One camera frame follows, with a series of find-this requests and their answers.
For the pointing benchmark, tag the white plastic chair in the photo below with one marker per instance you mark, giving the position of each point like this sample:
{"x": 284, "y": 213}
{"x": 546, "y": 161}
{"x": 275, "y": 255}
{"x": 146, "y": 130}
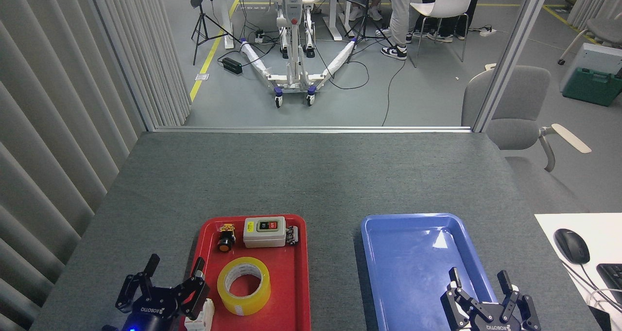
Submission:
{"x": 447, "y": 0}

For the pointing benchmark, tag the white wheeled stand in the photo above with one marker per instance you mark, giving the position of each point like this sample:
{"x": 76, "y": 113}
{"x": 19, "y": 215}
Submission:
{"x": 293, "y": 54}

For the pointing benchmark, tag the small black connector module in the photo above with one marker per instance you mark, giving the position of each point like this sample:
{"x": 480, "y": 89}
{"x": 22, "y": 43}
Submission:
{"x": 291, "y": 235}

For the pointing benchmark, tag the silver table rail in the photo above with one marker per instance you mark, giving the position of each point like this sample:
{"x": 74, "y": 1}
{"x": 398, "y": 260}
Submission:
{"x": 311, "y": 129}

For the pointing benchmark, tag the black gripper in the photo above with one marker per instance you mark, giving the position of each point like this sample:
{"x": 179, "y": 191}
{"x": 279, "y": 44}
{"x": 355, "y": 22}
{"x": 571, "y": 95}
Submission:
{"x": 491, "y": 321}
{"x": 151, "y": 317}

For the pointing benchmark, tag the grey chair with white legs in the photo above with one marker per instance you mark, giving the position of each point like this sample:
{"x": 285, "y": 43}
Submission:
{"x": 605, "y": 29}

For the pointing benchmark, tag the green plastic case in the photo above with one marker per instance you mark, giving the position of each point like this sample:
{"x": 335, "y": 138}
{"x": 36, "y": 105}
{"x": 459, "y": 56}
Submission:
{"x": 590, "y": 88}

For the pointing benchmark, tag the yellow tape roll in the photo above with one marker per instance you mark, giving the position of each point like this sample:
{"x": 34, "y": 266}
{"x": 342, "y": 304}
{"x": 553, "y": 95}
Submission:
{"x": 228, "y": 297}

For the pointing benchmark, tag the black computer mouse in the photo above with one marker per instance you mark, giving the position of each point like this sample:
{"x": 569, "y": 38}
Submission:
{"x": 571, "y": 246}

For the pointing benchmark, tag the grey white box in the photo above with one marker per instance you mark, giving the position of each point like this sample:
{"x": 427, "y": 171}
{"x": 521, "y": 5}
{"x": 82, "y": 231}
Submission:
{"x": 600, "y": 56}

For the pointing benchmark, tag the white power strip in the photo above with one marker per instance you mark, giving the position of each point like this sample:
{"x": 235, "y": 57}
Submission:
{"x": 488, "y": 31}

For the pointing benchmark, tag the blue plastic tray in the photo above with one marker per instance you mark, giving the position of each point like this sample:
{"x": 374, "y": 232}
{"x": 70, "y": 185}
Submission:
{"x": 408, "y": 272}

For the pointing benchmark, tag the grey vertical blinds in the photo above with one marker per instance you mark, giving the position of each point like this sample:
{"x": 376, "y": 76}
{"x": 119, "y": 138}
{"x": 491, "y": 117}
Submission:
{"x": 58, "y": 102}

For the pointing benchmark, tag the white switch box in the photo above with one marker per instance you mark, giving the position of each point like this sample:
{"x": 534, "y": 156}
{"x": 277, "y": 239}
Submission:
{"x": 262, "y": 237}

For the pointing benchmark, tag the white circuit breaker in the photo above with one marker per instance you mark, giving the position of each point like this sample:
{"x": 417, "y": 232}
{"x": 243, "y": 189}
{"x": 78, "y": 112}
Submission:
{"x": 206, "y": 321}

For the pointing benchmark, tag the red plastic tray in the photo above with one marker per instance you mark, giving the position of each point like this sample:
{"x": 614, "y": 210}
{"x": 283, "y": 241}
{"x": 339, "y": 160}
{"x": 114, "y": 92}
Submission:
{"x": 286, "y": 292}

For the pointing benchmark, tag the grey office chair with armrest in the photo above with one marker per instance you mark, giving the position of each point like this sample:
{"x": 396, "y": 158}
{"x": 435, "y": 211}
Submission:
{"x": 515, "y": 102}

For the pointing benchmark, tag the person in dark trousers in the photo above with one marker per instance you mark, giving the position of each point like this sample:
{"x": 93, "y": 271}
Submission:
{"x": 444, "y": 36}

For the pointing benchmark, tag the white desk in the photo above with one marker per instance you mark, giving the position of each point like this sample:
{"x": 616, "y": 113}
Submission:
{"x": 602, "y": 234}

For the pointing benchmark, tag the orange push button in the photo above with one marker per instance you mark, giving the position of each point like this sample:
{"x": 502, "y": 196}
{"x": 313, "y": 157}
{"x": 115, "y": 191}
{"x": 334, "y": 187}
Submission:
{"x": 225, "y": 246}

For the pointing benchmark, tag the person with white shoes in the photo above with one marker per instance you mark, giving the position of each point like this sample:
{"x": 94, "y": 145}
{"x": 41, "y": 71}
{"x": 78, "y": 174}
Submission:
{"x": 374, "y": 14}

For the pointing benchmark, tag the black power adapter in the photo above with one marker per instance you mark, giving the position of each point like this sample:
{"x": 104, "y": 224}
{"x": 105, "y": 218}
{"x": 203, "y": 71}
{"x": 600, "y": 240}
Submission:
{"x": 232, "y": 65}

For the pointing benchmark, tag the black tripod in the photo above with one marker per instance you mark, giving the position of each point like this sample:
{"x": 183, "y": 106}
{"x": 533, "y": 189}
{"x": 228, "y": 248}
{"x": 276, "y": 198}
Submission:
{"x": 362, "y": 25}
{"x": 202, "y": 29}

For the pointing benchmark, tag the person in pale trousers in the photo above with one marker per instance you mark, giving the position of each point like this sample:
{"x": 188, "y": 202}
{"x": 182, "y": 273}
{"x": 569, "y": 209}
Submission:
{"x": 399, "y": 15}

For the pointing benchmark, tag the black keyboard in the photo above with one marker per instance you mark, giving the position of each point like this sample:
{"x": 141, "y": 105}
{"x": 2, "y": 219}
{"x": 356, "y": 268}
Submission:
{"x": 613, "y": 280}

